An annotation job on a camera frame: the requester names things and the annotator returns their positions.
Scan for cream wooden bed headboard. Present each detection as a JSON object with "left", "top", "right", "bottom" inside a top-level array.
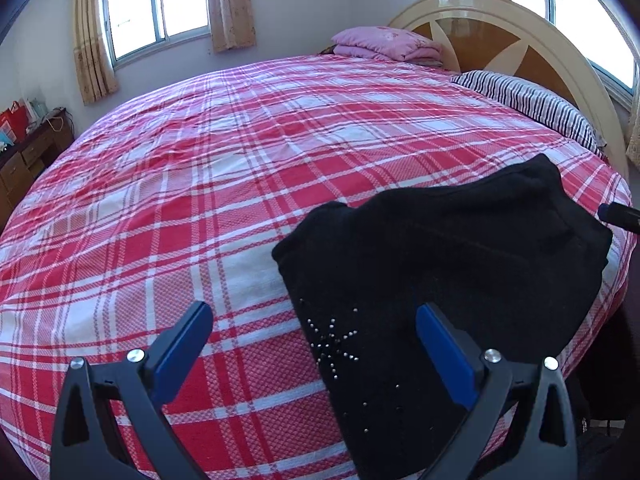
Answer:
[{"left": 387, "top": 0, "right": 629, "bottom": 167}]

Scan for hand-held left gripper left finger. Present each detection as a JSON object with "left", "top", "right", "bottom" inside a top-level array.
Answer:
[{"left": 50, "top": 301, "right": 216, "bottom": 480}]

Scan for red paper bag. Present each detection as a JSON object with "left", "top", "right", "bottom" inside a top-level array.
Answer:
[{"left": 0, "top": 101, "right": 29, "bottom": 145}]

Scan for red plaid bed sheet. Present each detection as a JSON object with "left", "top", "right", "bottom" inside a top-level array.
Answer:
[{"left": 0, "top": 54, "right": 633, "bottom": 480}]

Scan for sliding glass window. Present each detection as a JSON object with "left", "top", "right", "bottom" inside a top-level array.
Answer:
[{"left": 99, "top": 0, "right": 212, "bottom": 63}]

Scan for large bay window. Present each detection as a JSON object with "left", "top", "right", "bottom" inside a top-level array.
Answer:
[{"left": 505, "top": 0, "right": 640, "bottom": 107}]

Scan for folded pink blanket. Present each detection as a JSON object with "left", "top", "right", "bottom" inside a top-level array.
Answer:
[{"left": 332, "top": 27, "right": 444, "bottom": 65}]

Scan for brown wooden cabinet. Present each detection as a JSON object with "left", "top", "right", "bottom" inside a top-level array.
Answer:
[{"left": 0, "top": 110, "right": 76, "bottom": 233}]

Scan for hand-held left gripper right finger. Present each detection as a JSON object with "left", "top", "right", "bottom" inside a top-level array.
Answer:
[{"left": 415, "top": 302, "right": 578, "bottom": 480}]

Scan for beige floral curtain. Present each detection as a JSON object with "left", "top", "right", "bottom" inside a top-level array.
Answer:
[
  {"left": 73, "top": 0, "right": 121, "bottom": 107},
  {"left": 207, "top": 0, "right": 259, "bottom": 54}
]

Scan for black pants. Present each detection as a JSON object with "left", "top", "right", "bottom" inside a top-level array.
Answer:
[{"left": 272, "top": 154, "right": 614, "bottom": 480}]

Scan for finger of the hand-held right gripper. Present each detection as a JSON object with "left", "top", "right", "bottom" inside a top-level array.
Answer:
[{"left": 597, "top": 202, "right": 640, "bottom": 235}]

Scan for pale patterned curtain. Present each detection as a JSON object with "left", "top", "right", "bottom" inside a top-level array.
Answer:
[{"left": 625, "top": 60, "right": 640, "bottom": 167}]

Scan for striped pillow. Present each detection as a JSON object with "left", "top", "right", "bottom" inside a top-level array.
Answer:
[{"left": 450, "top": 70, "right": 605, "bottom": 155}]

